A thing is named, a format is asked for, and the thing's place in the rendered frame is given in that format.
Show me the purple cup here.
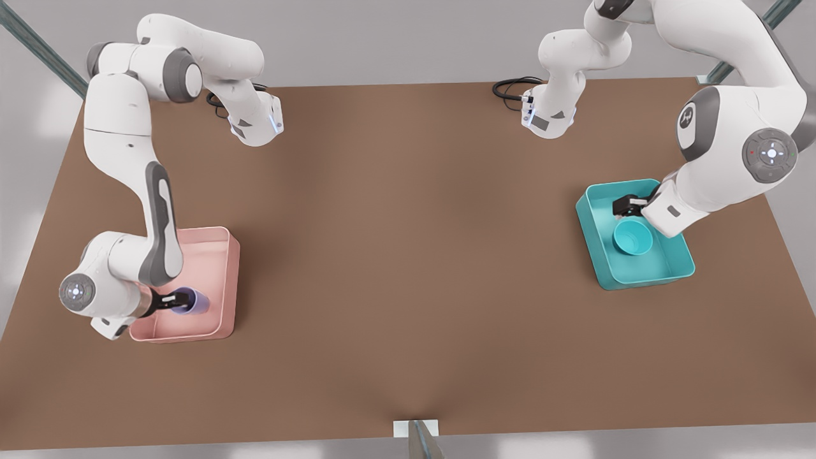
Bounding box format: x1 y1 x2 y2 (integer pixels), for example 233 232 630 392
171 288 210 316

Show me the teal bowl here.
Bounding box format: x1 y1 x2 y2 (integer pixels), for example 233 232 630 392
613 220 653 256

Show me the pink plastic box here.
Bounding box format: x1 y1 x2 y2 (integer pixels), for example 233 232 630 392
129 226 241 344

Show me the teal plastic box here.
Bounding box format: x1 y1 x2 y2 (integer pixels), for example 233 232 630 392
576 178 696 291

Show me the black cable loop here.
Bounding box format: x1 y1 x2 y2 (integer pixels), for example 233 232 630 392
205 83 270 120
492 76 546 112

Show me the silver frame post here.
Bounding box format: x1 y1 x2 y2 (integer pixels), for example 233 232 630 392
393 419 447 459
0 5 89 100
696 0 803 85

